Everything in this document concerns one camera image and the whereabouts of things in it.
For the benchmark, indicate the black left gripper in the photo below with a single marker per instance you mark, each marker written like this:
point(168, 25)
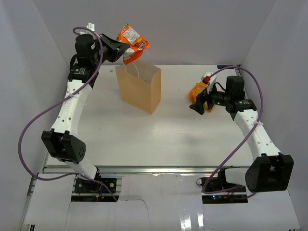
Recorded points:
point(114, 45)

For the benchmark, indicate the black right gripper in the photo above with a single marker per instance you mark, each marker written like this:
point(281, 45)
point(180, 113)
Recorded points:
point(198, 106)

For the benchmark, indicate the orange Fox's candy bag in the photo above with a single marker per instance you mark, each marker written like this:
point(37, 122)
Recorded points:
point(137, 43)

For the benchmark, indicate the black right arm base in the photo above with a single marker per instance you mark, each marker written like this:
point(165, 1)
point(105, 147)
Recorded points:
point(229, 195)

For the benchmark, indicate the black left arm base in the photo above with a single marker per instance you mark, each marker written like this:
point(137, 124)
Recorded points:
point(89, 191)

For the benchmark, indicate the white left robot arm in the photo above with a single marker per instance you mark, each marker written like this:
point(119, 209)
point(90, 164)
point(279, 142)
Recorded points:
point(61, 140)

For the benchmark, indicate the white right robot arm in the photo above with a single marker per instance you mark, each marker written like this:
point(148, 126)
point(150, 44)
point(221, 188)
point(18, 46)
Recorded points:
point(270, 170)

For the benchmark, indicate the orange yellow candy bag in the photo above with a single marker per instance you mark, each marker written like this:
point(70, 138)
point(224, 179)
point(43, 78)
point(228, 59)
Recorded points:
point(197, 89)

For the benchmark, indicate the brown paper bag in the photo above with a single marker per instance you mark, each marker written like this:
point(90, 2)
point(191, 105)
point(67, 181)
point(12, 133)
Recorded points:
point(140, 84)

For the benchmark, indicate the blue label right corner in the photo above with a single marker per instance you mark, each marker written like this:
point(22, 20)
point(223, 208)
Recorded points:
point(222, 66)

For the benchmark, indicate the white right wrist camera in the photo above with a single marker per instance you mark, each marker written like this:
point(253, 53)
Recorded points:
point(209, 79)

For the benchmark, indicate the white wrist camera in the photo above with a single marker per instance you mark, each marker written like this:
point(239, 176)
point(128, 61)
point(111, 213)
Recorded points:
point(91, 26)
point(209, 79)

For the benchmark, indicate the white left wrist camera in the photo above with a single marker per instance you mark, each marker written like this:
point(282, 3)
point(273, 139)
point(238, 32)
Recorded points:
point(91, 26)

